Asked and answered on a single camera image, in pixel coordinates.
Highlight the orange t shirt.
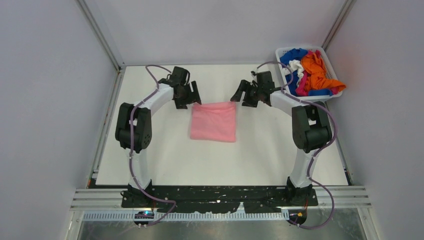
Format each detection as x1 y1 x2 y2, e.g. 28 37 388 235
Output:
300 50 347 94

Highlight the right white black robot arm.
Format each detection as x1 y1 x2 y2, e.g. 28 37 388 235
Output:
230 71 333 205

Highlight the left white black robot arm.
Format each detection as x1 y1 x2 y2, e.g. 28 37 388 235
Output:
115 66 201 208

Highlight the white plastic laundry basket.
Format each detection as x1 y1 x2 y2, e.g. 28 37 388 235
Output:
275 46 343 102

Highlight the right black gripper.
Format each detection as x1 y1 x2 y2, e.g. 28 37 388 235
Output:
231 79 263 108

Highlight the light pink t shirt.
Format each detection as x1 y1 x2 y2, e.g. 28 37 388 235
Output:
190 101 236 143

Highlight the aluminium frame rail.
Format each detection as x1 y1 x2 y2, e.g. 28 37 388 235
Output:
70 186 372 211

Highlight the blue t shirt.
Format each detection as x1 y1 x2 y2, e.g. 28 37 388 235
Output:
279 48 334 97

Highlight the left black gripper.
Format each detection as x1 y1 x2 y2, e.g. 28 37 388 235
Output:
175 81 201 110

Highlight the white t shirt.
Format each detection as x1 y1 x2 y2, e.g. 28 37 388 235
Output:
282 59 305 86

